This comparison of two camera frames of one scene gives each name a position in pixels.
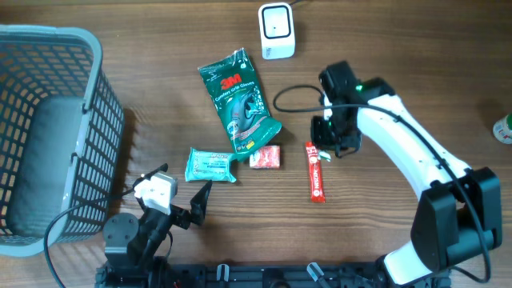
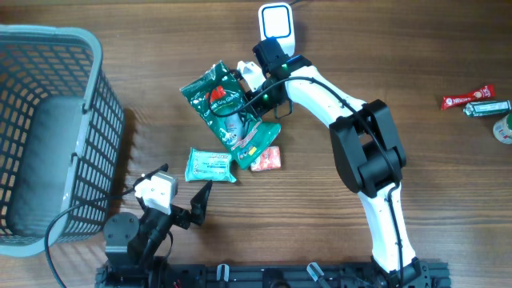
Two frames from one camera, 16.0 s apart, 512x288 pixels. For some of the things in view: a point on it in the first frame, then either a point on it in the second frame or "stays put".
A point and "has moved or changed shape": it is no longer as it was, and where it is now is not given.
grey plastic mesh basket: (62, 137) stays put
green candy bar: (322, 154) -> (474, 109)
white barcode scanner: (277, 30) stays put
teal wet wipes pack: (209, 166) stays put
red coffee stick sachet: (315, 174) -> (451, 102)
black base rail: (260, 275) stays put
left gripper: (182, 219) stays put
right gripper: (322, 143) -> (258, 107)
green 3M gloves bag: (240, 103) has moved or changed shape
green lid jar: (502, 130) stays put
